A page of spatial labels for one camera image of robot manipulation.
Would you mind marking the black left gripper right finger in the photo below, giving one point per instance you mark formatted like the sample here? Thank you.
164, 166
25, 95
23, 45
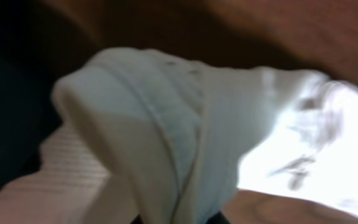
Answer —
218, 218

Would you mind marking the white t-shirt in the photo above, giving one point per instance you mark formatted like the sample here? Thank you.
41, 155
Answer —
172, 140

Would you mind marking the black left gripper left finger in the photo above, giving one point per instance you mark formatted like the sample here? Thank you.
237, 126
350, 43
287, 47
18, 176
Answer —
137, 220

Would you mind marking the folded black garment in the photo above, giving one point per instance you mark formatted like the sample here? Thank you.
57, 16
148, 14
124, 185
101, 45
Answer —
38, 45

